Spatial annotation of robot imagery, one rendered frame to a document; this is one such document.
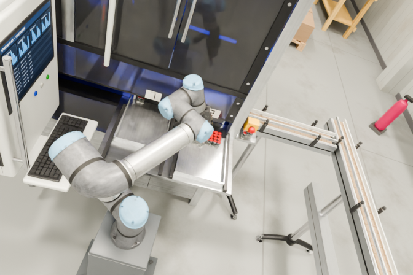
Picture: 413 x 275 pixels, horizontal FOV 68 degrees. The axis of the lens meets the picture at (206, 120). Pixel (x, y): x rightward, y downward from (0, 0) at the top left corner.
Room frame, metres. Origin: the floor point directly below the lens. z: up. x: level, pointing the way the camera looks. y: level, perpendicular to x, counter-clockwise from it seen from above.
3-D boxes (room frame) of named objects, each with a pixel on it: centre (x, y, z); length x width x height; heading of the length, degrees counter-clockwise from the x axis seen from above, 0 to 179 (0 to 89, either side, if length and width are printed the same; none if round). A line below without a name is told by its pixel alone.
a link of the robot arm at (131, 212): (0.60, 0.12, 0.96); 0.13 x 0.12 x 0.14; 63
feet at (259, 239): (1.35, -0.98, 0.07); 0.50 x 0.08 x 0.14; 102
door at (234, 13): (1.30, 0.07, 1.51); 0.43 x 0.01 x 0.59; 102
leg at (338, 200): (1.35, -0.98, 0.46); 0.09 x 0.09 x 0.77; 12
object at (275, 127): (1.58, -0.50, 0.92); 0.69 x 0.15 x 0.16; 102
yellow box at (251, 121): (1.38, -0.25, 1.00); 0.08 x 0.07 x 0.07; 12
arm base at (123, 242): (0.59, 0.12, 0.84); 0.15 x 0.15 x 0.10
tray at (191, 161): (1.10, -0.05, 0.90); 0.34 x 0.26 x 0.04; 11
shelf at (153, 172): (1.11, 0.12, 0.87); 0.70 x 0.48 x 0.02; 102
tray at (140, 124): (1.15, 0.30, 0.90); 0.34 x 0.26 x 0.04; 12
